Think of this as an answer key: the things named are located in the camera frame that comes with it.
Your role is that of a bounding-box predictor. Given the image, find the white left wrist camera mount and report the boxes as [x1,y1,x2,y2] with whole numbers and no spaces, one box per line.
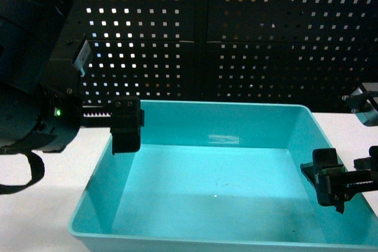
[73,40,93,77]

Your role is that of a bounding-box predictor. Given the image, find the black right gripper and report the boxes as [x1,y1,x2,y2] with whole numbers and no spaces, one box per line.
[300,146,377,214]

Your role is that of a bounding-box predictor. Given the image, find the black strap cable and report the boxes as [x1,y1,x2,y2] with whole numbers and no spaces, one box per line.
[0,145,45,195]

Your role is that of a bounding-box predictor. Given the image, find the light teal plastic bin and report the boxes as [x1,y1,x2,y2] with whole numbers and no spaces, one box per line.
[69,101,377,251]

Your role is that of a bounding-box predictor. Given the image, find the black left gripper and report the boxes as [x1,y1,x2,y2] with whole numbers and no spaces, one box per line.
[32,85,145,155]

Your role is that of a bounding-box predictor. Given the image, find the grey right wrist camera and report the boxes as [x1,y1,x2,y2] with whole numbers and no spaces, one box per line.
[341,83,377,127]

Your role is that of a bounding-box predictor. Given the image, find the black perforated pegboard panel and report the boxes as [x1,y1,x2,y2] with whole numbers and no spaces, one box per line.
[65,0,377,113]

